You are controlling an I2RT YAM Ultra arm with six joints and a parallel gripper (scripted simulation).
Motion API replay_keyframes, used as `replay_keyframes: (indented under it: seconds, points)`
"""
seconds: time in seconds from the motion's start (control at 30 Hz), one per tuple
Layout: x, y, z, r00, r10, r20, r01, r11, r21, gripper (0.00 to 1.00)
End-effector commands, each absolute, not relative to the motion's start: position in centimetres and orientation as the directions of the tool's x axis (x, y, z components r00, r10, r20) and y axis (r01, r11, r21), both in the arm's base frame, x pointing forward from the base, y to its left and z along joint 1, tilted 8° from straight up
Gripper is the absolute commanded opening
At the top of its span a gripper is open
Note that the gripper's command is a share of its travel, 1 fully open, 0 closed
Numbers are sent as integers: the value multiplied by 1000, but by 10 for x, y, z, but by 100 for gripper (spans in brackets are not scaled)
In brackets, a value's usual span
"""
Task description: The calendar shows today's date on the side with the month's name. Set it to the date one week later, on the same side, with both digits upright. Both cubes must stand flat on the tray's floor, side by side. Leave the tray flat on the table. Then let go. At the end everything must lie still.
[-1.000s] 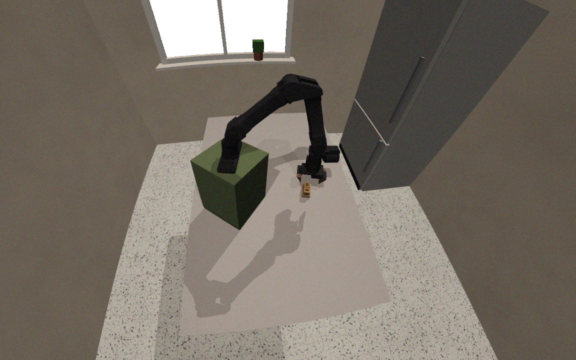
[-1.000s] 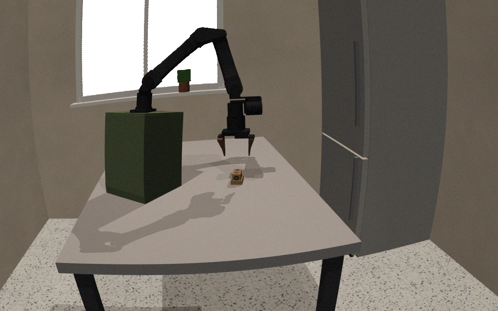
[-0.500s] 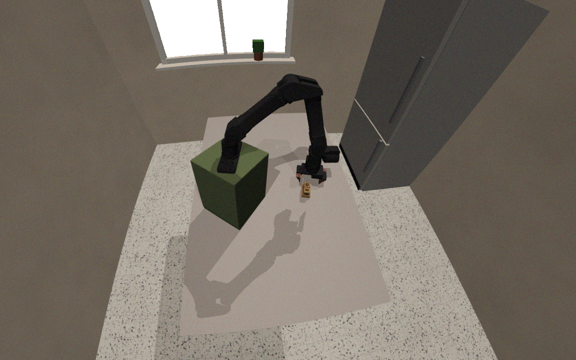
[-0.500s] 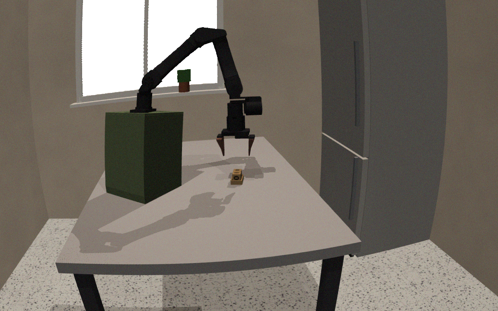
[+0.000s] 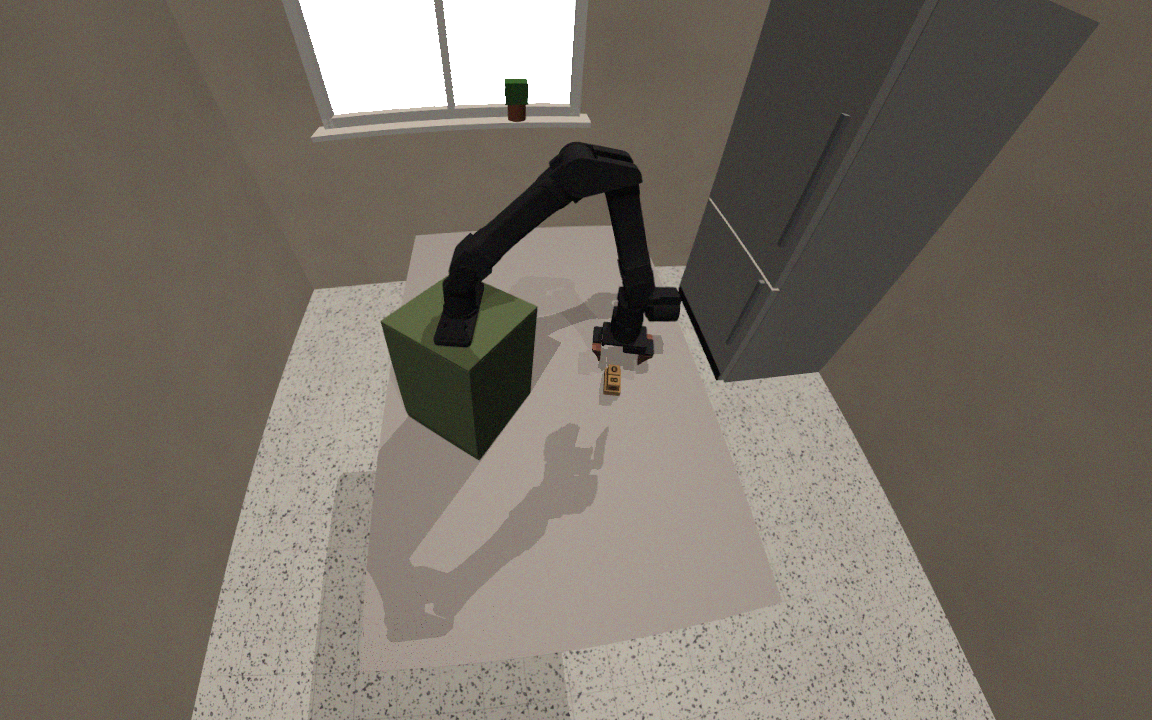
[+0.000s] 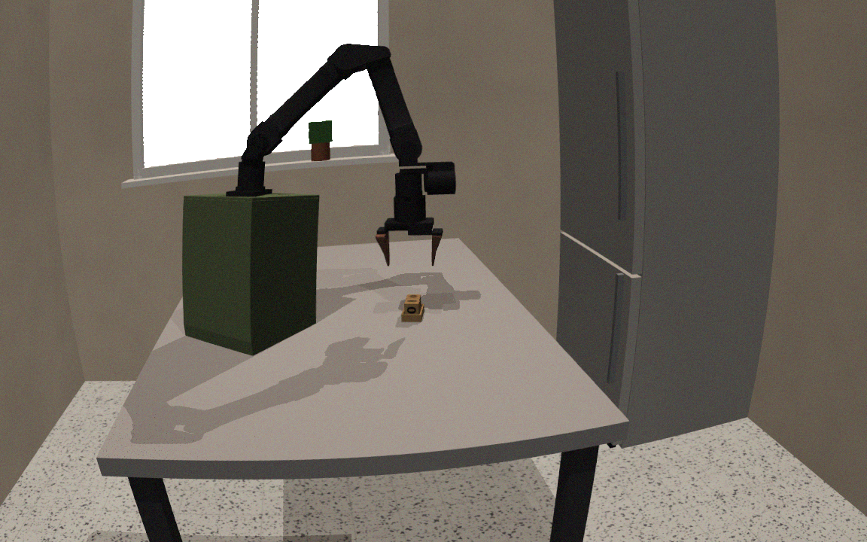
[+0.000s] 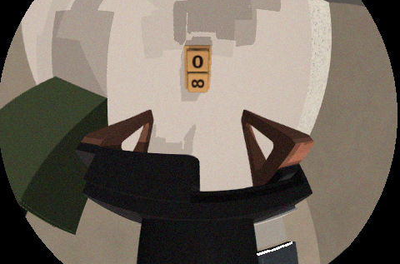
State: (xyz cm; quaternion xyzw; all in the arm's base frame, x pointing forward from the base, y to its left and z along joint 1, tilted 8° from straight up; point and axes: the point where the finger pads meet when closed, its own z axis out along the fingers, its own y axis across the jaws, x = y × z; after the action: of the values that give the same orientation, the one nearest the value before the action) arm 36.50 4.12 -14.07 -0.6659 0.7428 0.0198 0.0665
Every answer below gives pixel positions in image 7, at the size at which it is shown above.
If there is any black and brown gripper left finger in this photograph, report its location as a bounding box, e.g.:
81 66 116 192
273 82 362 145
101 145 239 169
81 110 153 152

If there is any tan wooden number cube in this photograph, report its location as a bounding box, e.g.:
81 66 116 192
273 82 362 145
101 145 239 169
187 49 209 72
187 72 208 92

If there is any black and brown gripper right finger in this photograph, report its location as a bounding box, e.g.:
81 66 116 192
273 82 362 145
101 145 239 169
241 110 314 187

